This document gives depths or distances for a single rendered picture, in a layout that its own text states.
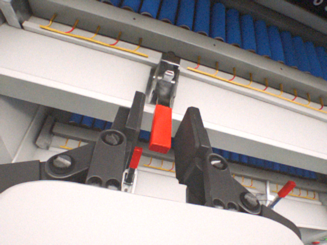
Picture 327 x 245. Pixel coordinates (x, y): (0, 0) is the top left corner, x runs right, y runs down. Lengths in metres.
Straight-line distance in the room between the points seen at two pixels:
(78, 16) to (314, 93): 0.27
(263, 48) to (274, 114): 0.08
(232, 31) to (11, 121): 0.28
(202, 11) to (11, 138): 0.28
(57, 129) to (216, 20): 0.28
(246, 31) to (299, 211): 0.39
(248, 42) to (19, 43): 0.23
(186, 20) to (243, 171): 0.29
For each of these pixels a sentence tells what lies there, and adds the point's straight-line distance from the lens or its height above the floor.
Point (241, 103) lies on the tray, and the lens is 0.22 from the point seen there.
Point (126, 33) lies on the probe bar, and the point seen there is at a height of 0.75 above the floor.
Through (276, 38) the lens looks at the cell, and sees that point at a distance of 0.29.
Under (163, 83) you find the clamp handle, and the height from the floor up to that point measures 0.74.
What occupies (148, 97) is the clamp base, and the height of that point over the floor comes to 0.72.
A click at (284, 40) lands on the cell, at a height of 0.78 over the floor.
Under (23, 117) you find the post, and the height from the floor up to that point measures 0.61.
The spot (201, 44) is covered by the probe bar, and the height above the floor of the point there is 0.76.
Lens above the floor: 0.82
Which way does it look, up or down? 43 degrees down
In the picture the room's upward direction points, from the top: 24 degrees clockwise
